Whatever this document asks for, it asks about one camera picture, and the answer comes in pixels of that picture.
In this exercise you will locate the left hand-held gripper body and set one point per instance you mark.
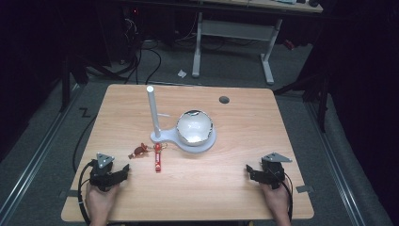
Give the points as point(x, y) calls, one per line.
point(102, 175)

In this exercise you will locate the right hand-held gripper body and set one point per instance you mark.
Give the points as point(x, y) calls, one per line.
point(272, 171)

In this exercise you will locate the person's left hand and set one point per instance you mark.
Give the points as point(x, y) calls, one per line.
point(100, 202)

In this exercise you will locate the person's right hand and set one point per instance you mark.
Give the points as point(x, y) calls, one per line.
point(276, 201)

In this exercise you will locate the grey tape piece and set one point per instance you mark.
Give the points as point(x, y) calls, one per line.
point(67, 194)
point(305, 189)

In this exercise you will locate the white bowl with silver rim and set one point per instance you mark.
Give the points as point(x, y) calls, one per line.
point(194, 127)

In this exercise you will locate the crumpled white paper scrap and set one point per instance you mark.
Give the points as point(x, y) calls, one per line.
point(182, 73)

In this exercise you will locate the desk with white legs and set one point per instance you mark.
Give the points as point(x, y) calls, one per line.
point(233, 31)

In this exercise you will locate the metal floor rail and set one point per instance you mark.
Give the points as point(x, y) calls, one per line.
point(335, 166)
point(37, 150)

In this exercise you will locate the white stand with post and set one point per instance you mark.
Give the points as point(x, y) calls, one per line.
point(154, 109)

